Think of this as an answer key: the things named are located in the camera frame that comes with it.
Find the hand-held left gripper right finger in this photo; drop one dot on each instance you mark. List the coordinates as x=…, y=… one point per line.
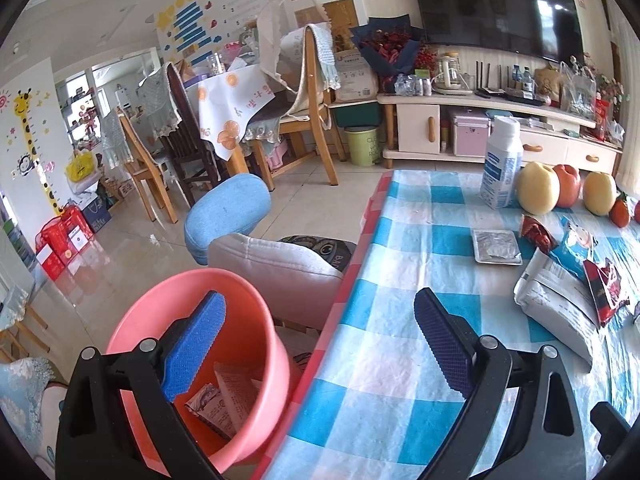
x=445, y=340

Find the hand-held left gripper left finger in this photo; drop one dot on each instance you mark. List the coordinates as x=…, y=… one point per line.
x=195, y=350

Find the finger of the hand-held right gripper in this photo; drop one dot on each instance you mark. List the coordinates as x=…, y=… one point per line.
x=611, y=432

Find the white navy printed milk pouch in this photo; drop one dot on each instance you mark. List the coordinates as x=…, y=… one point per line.
x=202, y=405

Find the pink plastic bucket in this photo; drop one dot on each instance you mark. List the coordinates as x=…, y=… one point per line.
x=150, y=305

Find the pink wrappers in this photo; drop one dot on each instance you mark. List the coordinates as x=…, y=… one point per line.
x=237, y=400

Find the silver foil tray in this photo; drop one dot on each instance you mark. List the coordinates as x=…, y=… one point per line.
x=495, y=246

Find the white pouch blue whale print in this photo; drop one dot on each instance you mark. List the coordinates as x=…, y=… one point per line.
x=555, y=305

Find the small red snack packet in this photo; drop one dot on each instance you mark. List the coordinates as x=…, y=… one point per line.
x=537, y=235

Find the red coffee packet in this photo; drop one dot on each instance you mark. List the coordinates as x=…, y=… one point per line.
x=607, y=290

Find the blue snack packet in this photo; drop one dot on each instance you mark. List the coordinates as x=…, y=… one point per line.
x=575, y=250

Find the blue white checked tablecloth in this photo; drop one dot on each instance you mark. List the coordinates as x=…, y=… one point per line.
x=400, y=240

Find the blue chair headrest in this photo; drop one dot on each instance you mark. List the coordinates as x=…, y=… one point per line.
x=225, y=215

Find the dark printed bag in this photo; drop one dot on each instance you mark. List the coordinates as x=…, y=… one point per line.
x=320, y=252

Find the blue paper bag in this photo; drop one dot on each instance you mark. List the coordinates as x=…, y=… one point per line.
x=96, y=215

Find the white cushion blue print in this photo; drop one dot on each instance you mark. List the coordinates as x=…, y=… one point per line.
x=50, y=435

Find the blue lace cloth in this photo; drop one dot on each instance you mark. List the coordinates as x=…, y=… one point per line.
x=22, y=390

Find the yellow apple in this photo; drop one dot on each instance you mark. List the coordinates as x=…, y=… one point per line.
x=600, y=194
x=537, y=187

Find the white bottle blue label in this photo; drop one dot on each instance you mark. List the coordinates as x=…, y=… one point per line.
x=500, y=170

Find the light wooden chair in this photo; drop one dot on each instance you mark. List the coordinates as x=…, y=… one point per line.
x=145, y=175

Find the small wooden side table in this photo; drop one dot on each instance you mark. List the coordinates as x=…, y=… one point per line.
x=15, y=310

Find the red apple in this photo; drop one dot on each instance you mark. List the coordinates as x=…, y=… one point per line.
x=569, y=185

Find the dark wooden chair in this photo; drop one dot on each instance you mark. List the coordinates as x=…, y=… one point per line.
x=192, y=150

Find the pink metal case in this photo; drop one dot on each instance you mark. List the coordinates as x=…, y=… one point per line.
x=470, y=135

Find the green waste bin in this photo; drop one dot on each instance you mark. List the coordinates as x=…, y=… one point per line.
x=362, y=147

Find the yellow apple right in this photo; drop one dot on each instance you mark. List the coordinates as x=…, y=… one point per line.
x=600, y=194

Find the yellow bag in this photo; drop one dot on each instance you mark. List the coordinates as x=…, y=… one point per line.
x=81, y=167

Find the white television cabinet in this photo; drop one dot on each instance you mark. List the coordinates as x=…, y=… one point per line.
x=410, y=127

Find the small red fruit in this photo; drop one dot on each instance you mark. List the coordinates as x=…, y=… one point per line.
x=620, y=212

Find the grey lace chair cover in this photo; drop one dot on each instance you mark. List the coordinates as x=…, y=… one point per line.
x=160, y=100
x=116, y=142

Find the plain orange tangerine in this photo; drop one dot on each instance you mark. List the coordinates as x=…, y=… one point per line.
x=636, y=211

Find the green storage box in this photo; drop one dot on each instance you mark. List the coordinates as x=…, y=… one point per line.
x=355, y=114

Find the black router with antennas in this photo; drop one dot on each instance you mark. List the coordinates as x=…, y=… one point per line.
x=492, y=92

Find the orange print table cloth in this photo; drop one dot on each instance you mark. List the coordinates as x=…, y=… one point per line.
x=235, y=100

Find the pack of small glass jars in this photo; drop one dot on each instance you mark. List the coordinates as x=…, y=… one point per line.
x=412, y=85

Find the light wooden chair knit cover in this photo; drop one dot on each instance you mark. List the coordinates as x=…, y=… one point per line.
x=317, y=110

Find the white glass kettle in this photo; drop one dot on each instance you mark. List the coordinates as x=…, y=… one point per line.
x=450, y=75

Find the small water bottle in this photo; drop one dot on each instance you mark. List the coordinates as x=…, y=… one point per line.
x=526, y=81
x=515, y=80

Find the red packaging bag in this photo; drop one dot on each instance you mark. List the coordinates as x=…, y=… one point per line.
x=602, y=120

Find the brown gift bag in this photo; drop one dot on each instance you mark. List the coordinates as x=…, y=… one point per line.
x=546, y=85

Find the white cardboard box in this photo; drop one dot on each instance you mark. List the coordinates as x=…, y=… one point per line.
x=355, y=77

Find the clear printed plastic bag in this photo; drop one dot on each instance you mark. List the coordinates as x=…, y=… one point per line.
x=577, y=92

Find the dark wrapped flower bouquet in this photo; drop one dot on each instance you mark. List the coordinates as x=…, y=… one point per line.
x=390, y=50

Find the white mesh food cover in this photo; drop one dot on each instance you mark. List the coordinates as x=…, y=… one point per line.
x=285, y=45

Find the black flat television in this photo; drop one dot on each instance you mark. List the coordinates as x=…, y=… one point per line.
x=490, y=5

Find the giraffe wall sticker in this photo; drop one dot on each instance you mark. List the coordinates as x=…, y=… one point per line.
x=32, y=145

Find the colourful wall poster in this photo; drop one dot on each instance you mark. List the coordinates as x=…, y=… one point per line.
x=200, y=15

